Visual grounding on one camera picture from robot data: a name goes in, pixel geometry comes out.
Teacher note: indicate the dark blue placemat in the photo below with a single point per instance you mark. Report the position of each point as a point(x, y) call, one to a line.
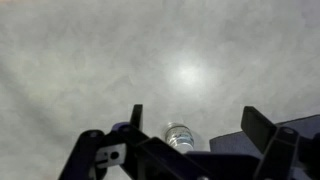
point(232, 156)

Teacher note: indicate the shiny metal lid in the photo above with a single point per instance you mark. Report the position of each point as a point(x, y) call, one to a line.
point(175, 129)

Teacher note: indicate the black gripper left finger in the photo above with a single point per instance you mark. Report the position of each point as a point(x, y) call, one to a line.
point(94, 151)

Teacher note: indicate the shiny metal container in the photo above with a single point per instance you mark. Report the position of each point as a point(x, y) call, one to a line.
point(182, 143)

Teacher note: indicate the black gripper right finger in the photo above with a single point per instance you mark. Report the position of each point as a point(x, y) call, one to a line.
point(283, 148)

